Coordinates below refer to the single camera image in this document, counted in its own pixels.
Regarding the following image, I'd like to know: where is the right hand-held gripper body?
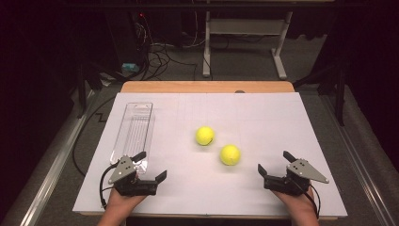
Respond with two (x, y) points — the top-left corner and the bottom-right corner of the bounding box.
(263, 159), (330, 196)

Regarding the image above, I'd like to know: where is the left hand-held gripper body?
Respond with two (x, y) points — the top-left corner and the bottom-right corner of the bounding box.
(107, 154), (158, 198)

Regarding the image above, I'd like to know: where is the yellow tennis ball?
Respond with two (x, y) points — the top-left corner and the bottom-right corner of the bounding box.
(219, 143), (242, 167)
(195, 125), (215, 147)

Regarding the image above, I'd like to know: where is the person's right hand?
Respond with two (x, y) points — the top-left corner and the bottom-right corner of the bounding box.
(272, 187), (318, 220)

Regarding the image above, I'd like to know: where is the person's left hand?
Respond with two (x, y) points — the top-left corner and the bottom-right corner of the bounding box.
(103, 189), (149, 220)

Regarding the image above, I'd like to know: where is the white table cover sheet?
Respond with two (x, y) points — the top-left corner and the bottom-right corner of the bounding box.
(72, 91), (348, 218)

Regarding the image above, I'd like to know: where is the black metal stand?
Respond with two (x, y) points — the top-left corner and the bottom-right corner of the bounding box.
(294, 57), (347, 127)
(74, 60), (126, 120)

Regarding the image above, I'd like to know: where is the teal small box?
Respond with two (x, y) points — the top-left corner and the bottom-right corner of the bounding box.
(121, 62), (139, 73)

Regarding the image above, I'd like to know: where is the dark computer tower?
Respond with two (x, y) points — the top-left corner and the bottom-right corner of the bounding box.
(103, 8), (149, 65)

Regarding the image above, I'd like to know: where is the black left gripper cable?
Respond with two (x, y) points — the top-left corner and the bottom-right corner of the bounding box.
(99, 163), (120, 210)

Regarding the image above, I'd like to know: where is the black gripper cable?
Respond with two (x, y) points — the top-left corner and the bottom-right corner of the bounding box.
(99, 163), (120, 210)
(295, 178), (322, 219)

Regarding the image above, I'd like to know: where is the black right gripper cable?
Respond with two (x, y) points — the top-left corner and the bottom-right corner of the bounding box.
(295, 178), (322, 219)

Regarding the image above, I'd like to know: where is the black floor cable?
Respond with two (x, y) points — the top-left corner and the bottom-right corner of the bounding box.
(72, 96), (117, 177)

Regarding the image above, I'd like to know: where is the aluminium floor rail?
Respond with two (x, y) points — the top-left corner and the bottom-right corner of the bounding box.
(18, 89), (97, 226)
(319, 93), (399, 226)

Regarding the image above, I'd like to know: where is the tangle of floor cables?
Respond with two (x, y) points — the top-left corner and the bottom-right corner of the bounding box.
(135, 12), (208, 82)

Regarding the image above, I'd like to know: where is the white metal desk frame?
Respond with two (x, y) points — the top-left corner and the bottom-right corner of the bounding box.
(201, 8), (295, 80)

